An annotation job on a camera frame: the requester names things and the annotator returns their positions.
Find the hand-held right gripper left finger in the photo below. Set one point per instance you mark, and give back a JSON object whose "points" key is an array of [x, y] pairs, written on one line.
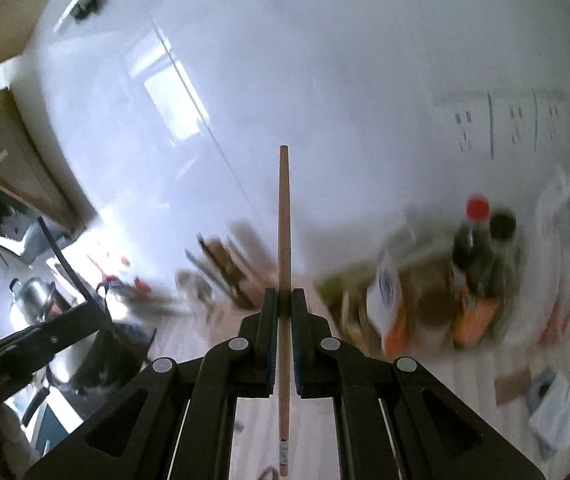
{"points": [[269, 320]]}

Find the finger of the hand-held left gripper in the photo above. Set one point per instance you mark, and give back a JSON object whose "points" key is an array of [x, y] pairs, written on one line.
{"points": [[65, 324], [5, 375]]}

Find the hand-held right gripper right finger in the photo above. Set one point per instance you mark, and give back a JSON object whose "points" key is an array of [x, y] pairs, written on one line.
{"points": [[299, 320]]}

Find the pink cylindrical utensil holder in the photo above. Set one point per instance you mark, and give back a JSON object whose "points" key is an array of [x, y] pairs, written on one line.
{"points": [[225, 317]]}

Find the dark wooden chopstick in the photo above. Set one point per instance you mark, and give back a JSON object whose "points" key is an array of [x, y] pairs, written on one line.
{"points": [[217, 270]]}

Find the banded light wooden chopstick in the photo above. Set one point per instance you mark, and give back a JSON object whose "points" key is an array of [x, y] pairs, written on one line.
{"points": [[284, 210]]}

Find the orange packet with white label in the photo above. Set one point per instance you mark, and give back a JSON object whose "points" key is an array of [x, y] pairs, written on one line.
{"points": [[390, 305]]}

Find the jar with brown contents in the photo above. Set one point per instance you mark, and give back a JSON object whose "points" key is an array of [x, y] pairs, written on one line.
{"points": [[435, 307]]}

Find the cat printed striped table mat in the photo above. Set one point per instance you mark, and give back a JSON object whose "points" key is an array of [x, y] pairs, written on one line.
{"points": [[440, 385]]}

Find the red capped soy sauce bottle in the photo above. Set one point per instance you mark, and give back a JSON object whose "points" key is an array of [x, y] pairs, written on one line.
{"points": [[475, 260]]}

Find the brown card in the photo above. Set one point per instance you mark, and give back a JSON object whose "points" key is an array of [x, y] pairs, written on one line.
{"points": [[512, 387]]}

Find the dark capped bottle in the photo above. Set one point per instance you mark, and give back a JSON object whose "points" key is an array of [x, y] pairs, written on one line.
{"points": [[503, 227]]}

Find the blue card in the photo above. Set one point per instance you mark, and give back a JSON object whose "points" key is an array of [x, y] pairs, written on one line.
{"points": [[540, 391]]}

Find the white paper slip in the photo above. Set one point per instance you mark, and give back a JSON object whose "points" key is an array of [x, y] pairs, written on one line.
{"points": [[560, 412]]}

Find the clear plastic bag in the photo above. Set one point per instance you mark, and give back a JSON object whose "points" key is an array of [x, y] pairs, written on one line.
{"points": [[565, 240]]}

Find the brown wall cabinet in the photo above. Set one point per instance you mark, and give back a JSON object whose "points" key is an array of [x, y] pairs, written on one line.
{"points": [[10, 145]]}

